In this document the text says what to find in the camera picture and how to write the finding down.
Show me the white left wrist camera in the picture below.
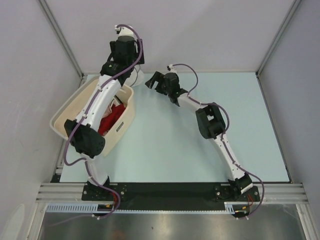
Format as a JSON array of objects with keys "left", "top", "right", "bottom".
[{"left": 114, "top": 26, "right": 136, "bottom": 42}]

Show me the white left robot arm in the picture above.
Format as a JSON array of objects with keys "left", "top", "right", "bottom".
[{"left": 63, "top": 35, "right": 144, "bottom": 200}]

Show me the white garment in basket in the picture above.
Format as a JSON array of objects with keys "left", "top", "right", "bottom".
[{"left": 109, "top": 95, "right": 125, "bottom": 108}]

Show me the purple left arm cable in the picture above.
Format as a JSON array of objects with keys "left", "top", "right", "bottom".
[{"left": 64, "top": 23, "right": 145, "bottom": 221}]

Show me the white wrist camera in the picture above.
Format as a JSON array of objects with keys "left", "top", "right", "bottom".
[
  {"left": 114, "top": 26, "right": 136, "bottom": 42},
  {"left": 167, "top": 64, "right": 177, "bottom": 73}
]

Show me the cream perforated laundry basket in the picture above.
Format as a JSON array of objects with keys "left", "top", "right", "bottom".
[{"left": 50, "top": 75, "right": 136, "bottom": 156}]

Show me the aluminium frame rail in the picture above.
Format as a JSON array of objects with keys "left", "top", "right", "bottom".
[{"left": 35, "top": 182, "right": 87, "bottom": 203}]

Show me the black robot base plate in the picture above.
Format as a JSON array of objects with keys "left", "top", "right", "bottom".
[{"left": 81, "top": 181, "right": 261, "bottom": 212}]

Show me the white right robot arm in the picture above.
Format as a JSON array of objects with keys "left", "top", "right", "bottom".
[{"left": 145, "top": 71, "right": 253, "bottom": 201}]

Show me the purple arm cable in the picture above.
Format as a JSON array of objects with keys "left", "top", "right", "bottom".
[
  {"left": 64, "top": 23, "right": 145, "bottom": 221},
  {"left": 167, "top": 63, "right": 265, "bottom": 221}
]

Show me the white mesh laundry bag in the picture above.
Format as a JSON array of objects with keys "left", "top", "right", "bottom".
[{"left": 124, "top": 66, "right": 145, "bottom": 88}]

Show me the red garment in basket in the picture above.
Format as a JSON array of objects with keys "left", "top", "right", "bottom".
[{"left": 98, "top": 104, "right": 126, "bottom": 136}]

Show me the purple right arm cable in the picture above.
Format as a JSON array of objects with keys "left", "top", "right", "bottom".
[{"left": 167, "top": 63, "right": 265, "bottom": 221}]

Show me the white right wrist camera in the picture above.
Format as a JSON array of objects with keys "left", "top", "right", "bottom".
[{"left": 167, "top": 64, "right": 177, "bottom": 73}]

